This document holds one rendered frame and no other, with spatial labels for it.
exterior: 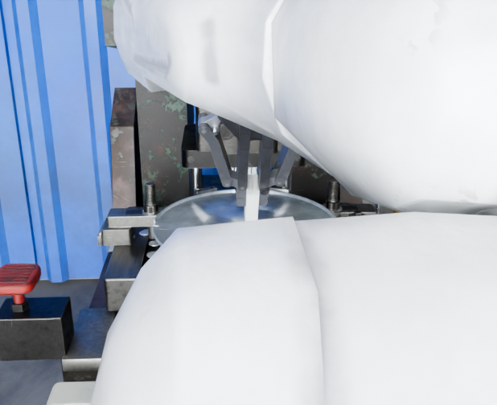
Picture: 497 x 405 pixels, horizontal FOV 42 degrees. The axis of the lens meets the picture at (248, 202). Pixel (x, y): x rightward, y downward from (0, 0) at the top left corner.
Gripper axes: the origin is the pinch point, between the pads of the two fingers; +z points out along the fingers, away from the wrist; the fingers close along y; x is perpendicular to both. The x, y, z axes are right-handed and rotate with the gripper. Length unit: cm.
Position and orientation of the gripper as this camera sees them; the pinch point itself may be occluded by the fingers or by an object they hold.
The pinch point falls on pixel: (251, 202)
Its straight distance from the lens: 79.8
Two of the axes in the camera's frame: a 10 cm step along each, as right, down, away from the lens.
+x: -0.5, -7.3, 6.8
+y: 10.0, -0.2, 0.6
